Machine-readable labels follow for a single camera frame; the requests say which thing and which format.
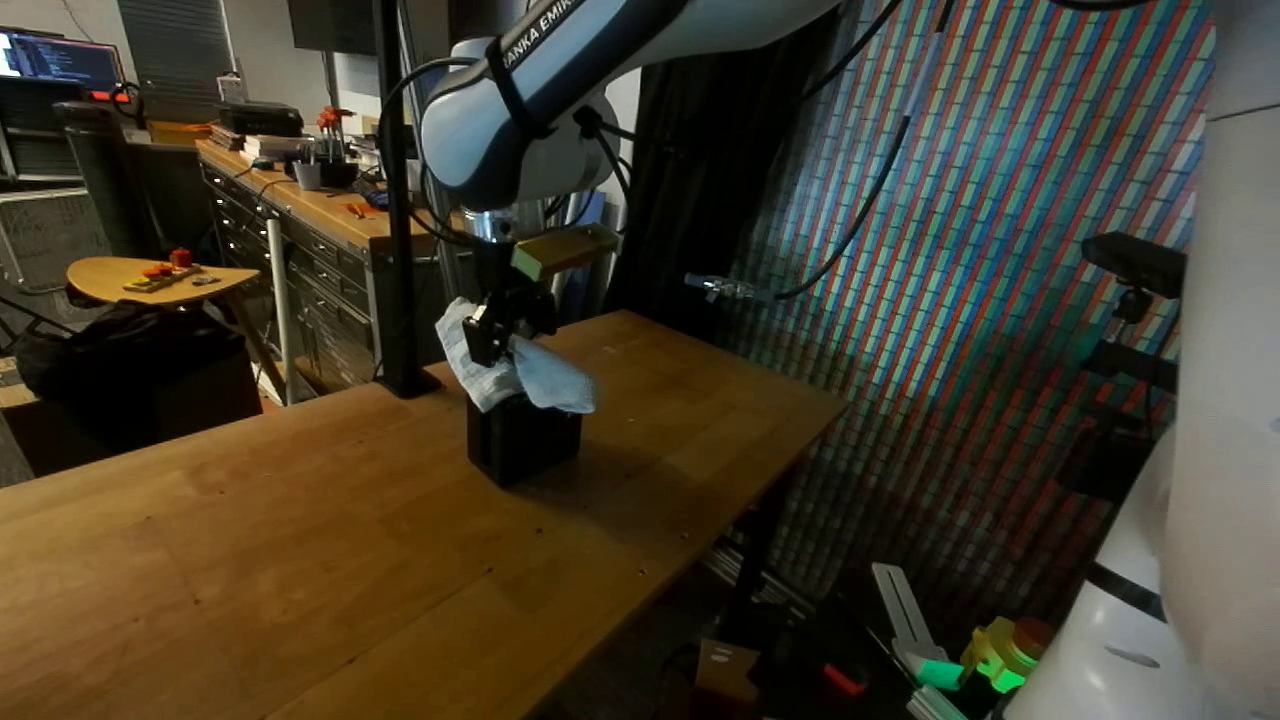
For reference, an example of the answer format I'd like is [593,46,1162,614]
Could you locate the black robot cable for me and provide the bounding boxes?
[680,0,965,306]

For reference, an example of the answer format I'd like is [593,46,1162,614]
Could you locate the wooden workbench with drawers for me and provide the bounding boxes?
[194,134,462,396]

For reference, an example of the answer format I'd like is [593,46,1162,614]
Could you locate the red hand tool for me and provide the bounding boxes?
[125,246,216,298]

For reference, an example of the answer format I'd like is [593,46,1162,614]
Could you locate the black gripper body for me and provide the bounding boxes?
[470,236,564,338]

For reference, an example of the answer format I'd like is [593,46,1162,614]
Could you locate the small red object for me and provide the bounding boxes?
[812,657,873,704]

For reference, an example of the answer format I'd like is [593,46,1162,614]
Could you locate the green yellow toy blocks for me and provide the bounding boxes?
[910,614,1057,704]

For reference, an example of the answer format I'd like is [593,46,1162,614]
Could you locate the black equipment case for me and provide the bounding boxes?
[12,302,269,477]

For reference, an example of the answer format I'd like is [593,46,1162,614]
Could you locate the black vertical pole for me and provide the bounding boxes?
[366,0,445,401]

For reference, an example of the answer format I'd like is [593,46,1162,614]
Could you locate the colourful patterned curtain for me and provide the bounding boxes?
[624,0,1225,643]

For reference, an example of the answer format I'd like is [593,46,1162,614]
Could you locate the black perforated basket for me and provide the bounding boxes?
[462,394,587,491]

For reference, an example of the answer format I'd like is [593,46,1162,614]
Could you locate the round wooden stool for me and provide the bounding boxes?
[58,251,264,312]

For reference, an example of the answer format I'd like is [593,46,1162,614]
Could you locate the black camera on stand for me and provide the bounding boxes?
[1057,230,1191,505]

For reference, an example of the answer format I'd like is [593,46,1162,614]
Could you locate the lit computer monitor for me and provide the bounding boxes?
[0,27,126,95]

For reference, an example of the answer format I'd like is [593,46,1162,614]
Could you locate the brown cardboard box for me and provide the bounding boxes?
[693,635,763,714]

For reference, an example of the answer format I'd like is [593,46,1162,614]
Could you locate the white waffle towel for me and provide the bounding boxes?
[433,291,599,420]

